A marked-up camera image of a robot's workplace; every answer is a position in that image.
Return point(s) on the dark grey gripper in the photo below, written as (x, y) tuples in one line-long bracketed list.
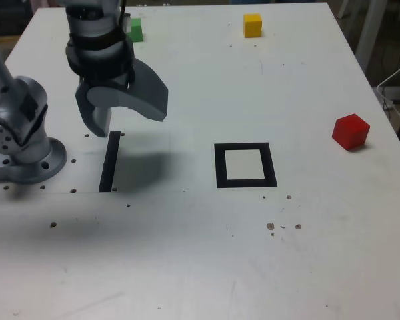
[(106, 81)]

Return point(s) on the green cube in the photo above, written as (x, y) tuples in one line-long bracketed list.
[(137, 31)]

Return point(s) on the yellow cube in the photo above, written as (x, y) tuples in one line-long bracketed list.
[(252, 26)]

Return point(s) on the red cube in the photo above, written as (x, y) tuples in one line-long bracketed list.
[(350, 131)]

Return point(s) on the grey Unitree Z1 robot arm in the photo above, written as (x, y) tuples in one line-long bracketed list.
[(21, 87)]

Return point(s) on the black tape square outline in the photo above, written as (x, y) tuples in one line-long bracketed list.
[(220, 166)]

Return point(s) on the black tape strip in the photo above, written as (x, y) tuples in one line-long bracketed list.
[(109, 163)]

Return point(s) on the white gripper camera box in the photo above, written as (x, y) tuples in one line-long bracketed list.
[(127, 23)]

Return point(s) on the white metal frame leg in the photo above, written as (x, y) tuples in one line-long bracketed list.
[(368, 30)]

